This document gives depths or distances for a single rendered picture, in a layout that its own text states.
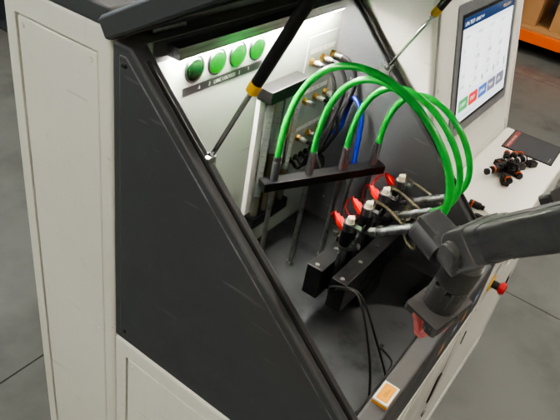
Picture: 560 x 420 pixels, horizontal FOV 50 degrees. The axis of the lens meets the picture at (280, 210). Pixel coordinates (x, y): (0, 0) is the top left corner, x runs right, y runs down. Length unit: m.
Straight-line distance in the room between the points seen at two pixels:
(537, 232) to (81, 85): 0.75
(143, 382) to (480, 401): 1.51
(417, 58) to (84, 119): 0.77
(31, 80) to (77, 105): 0.13
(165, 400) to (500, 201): 1.01
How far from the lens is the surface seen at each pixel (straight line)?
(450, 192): 1.12
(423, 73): 1.48
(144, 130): 1.00
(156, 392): 1.39
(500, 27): 1.89
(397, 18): 1.48
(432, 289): 0.98
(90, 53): 1.05
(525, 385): 2.71
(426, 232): 0.96
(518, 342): 2.88
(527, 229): 0.76
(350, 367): 1.33
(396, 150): 1.52
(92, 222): 1.24
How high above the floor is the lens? 1.81
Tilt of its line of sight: 35 degrees down
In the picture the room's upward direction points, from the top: 11 degrees clockwise
